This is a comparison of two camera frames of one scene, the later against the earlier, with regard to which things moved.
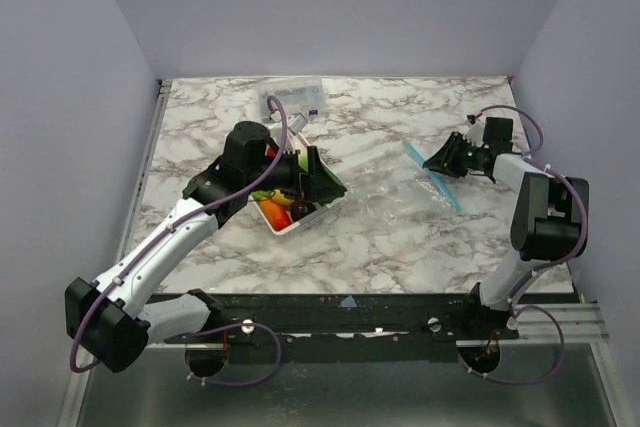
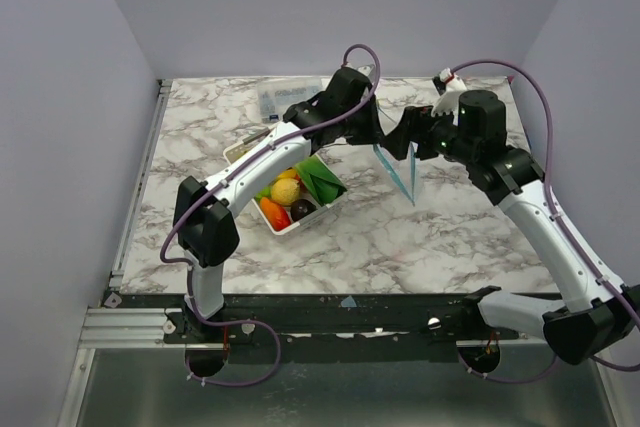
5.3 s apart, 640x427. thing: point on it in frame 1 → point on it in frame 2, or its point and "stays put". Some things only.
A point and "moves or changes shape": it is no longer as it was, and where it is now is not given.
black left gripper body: (305, 182) → (364, 123)
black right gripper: (463, 158) → (413, 128)
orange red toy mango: (278, 215) stays put
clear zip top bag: (397, 198) moves or changes shape
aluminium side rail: (134, 200) stays put
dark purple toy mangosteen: (301, 208) stays put
